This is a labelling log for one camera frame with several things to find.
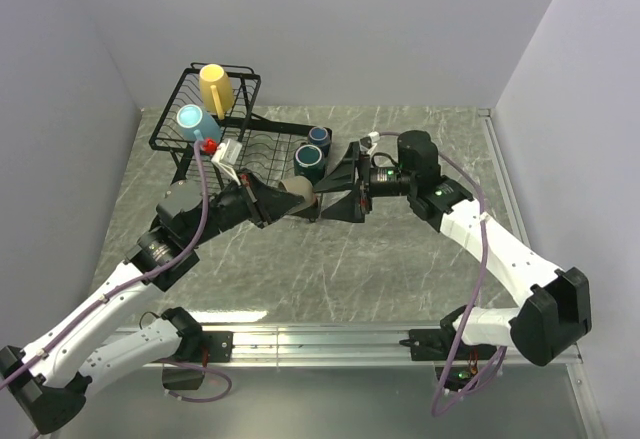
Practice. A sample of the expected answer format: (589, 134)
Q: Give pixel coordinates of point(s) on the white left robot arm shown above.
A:
(52, 378)

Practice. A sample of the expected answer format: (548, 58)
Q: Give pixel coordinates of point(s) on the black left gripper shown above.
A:
(264, 202)

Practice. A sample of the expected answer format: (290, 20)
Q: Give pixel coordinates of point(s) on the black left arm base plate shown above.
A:
(217, 347)

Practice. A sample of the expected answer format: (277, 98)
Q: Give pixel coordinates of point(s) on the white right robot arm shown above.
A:
(552, 308)

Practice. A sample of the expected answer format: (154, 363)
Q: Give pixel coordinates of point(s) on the light blue ceramic mug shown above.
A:
(195, 123)

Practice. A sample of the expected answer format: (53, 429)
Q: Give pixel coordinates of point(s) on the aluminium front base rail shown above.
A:
(321, 345)

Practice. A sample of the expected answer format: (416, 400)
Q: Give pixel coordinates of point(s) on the dark blue glossy mug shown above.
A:
(321, 138)

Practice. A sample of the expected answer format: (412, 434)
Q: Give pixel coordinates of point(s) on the yellow ceramic mug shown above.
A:
(216, 90)

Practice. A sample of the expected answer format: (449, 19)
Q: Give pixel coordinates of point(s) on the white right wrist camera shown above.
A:
(368, 144)

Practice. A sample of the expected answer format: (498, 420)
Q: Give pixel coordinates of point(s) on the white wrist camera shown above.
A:
(224, 156)
(368, 144)

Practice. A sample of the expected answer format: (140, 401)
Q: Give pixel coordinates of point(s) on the dark green patterned mug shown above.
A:
(309, 162)

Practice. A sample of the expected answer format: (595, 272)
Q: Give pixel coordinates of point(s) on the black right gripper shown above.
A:
(343, 176)

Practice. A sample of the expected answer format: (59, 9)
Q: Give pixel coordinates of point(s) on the olive brown small cup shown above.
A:
(298, 185)

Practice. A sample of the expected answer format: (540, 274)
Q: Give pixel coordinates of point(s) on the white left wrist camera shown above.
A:
(224, 156)

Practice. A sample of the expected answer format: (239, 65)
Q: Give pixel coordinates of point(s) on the aluminium table edge rail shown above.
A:
(500, 167)

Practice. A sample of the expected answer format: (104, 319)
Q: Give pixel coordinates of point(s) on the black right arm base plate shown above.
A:
(435, 344)

